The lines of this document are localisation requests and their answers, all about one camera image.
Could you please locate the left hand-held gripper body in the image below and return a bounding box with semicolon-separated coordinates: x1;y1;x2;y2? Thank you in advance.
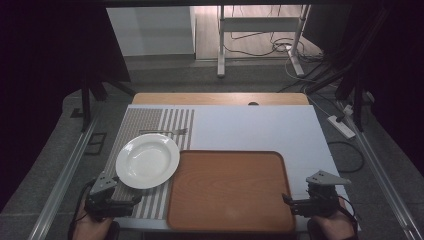
84;171;134;222

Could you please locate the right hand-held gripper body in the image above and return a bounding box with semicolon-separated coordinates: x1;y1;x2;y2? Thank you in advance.
298;169;353;218

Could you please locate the white plate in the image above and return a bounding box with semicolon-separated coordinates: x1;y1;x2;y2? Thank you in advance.
115;133;181;190

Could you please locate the person's right hand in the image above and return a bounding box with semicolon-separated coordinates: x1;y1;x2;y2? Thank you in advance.
311;199;356;240

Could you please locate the person's left hand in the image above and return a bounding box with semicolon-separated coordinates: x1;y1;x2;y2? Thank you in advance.
71;210;115;240

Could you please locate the brown wooden tray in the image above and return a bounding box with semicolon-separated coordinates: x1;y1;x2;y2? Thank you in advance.
166;150;297;233

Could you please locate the white power strip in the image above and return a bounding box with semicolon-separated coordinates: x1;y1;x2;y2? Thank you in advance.
326;114;357;140

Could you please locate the silver fork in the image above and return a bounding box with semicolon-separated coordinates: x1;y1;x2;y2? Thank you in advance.
138;128;189;136

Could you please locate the grey striped placemat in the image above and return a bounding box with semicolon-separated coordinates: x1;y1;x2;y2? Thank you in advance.
103;107;196;221

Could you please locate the black metal stand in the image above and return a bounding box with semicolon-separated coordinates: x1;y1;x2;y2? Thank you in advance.
70;63;137;133
304;6;393;133

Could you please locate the white cabinet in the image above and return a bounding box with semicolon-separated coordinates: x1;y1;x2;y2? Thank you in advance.
106;6;196;58

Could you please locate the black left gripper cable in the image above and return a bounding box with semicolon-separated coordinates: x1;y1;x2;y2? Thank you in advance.
67;179;96;240

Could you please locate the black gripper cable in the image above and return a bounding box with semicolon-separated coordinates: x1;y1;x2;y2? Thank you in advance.
67;179;96;240
338;195;362;232

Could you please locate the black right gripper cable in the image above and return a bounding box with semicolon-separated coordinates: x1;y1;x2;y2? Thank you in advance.
338;195;362;232

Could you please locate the aluminium rail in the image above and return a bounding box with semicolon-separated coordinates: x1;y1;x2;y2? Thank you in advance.
28;111;103;240
334;99;424;240

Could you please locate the black floor cable loop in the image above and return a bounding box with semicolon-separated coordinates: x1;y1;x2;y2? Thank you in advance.
327;140;365;174

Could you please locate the black floor bracket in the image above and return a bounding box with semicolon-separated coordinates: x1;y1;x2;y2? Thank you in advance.
84;132;108;156

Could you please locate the tangle of floor cables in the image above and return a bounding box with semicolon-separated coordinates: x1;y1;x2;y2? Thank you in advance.
222;4;326;65

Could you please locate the white metal desk frame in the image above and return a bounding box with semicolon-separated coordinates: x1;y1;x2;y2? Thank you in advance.
216;4;312;79

